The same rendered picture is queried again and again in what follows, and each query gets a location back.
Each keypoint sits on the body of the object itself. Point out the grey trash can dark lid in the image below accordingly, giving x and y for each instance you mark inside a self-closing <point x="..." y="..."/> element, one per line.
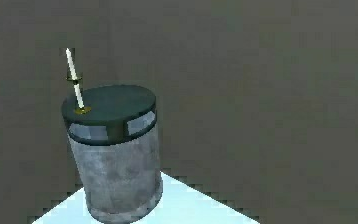
<point x="117" y="166"/>

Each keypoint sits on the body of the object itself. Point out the white candle brass holder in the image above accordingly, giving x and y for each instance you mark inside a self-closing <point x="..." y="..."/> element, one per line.
<point x="75" y="81"/>

